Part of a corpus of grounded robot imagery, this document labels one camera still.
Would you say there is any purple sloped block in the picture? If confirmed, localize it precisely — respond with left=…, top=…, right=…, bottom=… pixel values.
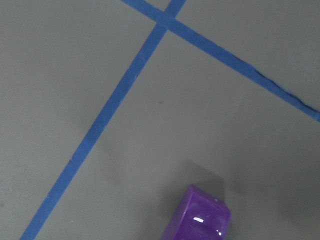
left=161, top=184, right=231, bottom=240

